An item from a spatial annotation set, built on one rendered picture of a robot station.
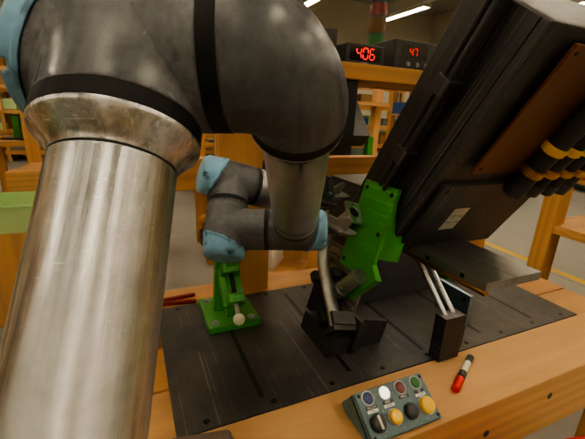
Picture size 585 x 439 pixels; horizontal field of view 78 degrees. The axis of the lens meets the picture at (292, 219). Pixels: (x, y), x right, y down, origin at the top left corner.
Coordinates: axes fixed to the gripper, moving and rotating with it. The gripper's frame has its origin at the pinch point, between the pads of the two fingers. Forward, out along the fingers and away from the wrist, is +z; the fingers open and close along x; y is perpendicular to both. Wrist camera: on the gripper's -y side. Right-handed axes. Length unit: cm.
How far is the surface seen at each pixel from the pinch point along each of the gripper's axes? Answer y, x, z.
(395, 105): -200, 382, 313
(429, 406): 5.0, -40.2, 6.9
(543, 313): 2, -19, 65
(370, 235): 3.3, -6.4, 2.7
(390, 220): 9.2, -5.6, 3.4
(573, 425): -56, -51, 171
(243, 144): -12.9, 24.7, -20.6
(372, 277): 1.5, -15.5, 2.6
